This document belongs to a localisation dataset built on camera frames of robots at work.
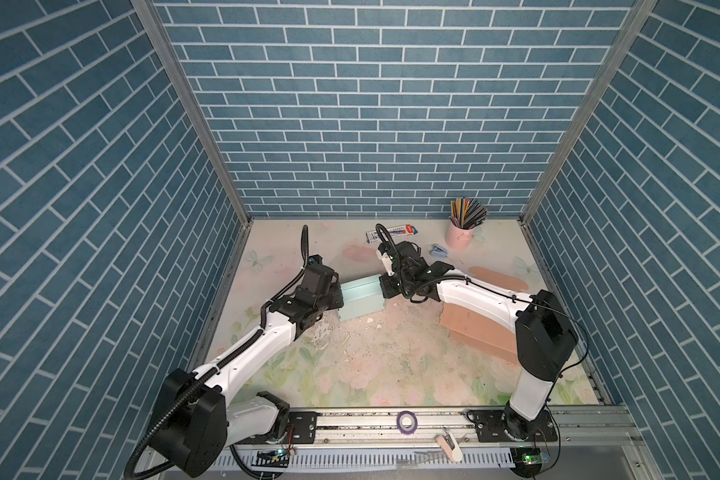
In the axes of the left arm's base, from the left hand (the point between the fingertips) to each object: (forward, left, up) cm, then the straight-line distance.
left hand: (340, 290), depth 85 cm
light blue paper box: (-1, -6, -2) cm, 6 cm away
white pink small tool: (-37, -27, -9) cm, 47 cm away
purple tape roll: (-32, -19, -12) cm, 39 cm away
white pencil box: (+33, -19, -11) cm, 40 cm away
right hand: (+4, -11, 0) cm, 11 cm away
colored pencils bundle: (+32, -44, 0) cm, 54 cm away
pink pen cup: (+24, -41, -5) cm, 48 cm away
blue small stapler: (+23, -34, -11) cm, 43 cm away
